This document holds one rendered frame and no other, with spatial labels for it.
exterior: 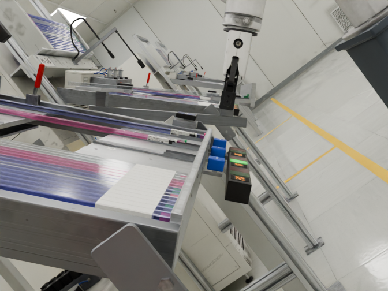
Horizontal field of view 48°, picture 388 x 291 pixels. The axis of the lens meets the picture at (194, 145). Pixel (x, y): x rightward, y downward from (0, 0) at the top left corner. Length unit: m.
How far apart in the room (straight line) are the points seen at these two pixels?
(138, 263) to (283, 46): 8.22
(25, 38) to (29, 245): 1.75
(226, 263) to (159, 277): 1.64
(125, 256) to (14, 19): 1.87
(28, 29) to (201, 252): 1.27
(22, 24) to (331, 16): 7.13
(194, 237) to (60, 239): 1.56
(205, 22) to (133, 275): 8.22
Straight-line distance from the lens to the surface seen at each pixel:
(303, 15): 8.65
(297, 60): 8.57
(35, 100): 1.15
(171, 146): 0.87
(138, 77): 5.51
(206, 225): 1.96
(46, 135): 2.03
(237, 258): 2.01
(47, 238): 0.45
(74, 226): 0.44
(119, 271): 0.39
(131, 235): 0.38
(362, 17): 1.11
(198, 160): 0.68
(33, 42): 2.14
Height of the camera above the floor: 0.81
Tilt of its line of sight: 4 degrees down
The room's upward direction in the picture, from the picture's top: 38 degrees counter-clockwise
